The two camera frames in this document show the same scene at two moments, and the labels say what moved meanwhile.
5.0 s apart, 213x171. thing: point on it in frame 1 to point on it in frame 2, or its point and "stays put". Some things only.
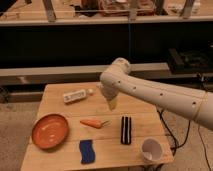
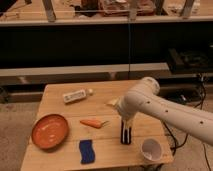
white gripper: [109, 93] to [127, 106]
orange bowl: [50, 131] stays put
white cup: [151, 149] stays put
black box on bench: [189, 61] stays put
